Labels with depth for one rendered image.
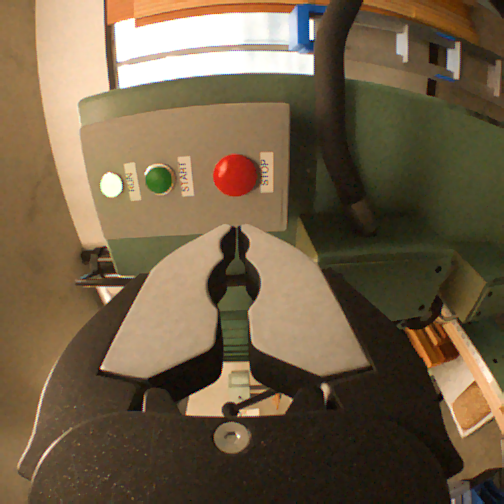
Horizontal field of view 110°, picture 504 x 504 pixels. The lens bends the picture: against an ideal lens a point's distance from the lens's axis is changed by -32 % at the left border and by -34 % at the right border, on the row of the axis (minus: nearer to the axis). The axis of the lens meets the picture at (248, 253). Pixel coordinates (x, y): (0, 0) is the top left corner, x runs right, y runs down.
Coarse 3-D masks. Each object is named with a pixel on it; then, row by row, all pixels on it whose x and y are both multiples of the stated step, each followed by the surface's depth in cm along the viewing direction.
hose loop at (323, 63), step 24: (336, 0) 12; (360, 0) 12; (336, 24) 13; (336, 48) 14; (336, 72) 15; (336, 96) 16; (336, 120) 17; (336, 144) 18; (336, 168) 19; (360, 192) 20; (360, 216) 21
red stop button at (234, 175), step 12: (228, 156) 17; (240, 156) 17; (216, 168) 17; (228, 168) 17; (240, 168) 17; (252, 168) 17; (216, 180) 17; (228, 180) 17; (240, 180) 17; (252, 180) 17; (228, 192) 18; (240, 192) 18
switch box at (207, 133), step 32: (96, 128) 16; (128, 128) 16; (160, 128) 16; (192, 128) 16; (224, 128) 16; (256, 128) 16; (288, 128) 17; (96, 160) 17; (128, 160) 17; (160, 160) 17; (192, 160) 17; (256, 160) 18; (288, 160) 18; (96, 192) 18; (128, 192) 18; (256, 192) 19; (288, 192) 19; (128, 224) 20; (160, 224) 20; (192, 224) 20; (256, 224) 20
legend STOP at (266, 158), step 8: (264, 152) 17; (272, 152) 17; (264, 160) 18; (272, 160) 18; (264, 168) 18; (272, 168) 18; (264, 176) 18; (272, 176) 18; (264, 184) 19; (272, 184) 19; (264, 192) 19
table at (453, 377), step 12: (480, 324) 36; (492, 324) 36; (492, 336) 33; (456, 360) 42; (432, 372) 50; (444, 372) 45; (456, 372) 41; (468, 372) 37; (444, 384) 44; (456, 384) 40; (468, 384) 36; (444, 396) 43; (456, 396) 39; (492, 420) 29; (468, 432) 32
